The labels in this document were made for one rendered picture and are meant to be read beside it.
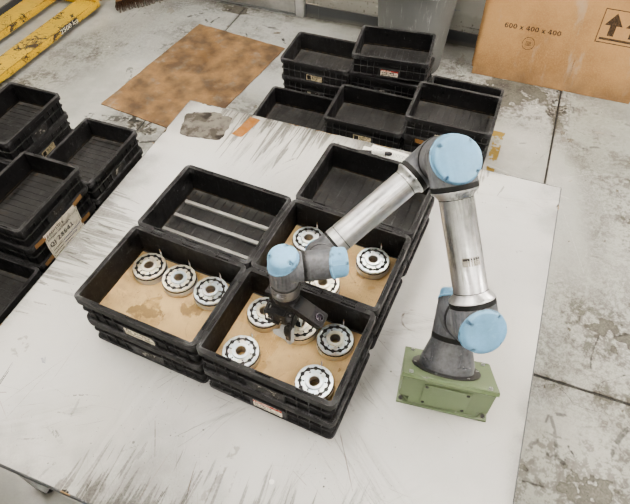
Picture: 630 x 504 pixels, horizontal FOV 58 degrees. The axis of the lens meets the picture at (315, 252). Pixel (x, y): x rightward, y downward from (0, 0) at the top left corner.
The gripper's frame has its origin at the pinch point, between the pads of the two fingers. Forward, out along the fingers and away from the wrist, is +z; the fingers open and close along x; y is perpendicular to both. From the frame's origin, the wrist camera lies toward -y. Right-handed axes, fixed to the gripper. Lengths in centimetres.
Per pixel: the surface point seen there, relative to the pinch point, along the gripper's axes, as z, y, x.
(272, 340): 2.0, 6.0, 3.1
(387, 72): 32, 31, -178
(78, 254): 15, 87, -7
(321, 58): 47, 77, -198
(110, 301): 2, 56, 10
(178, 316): 1.9, 34.8, 6.8
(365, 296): 2.0, -13.0, -21.3
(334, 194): 2, 12, -57
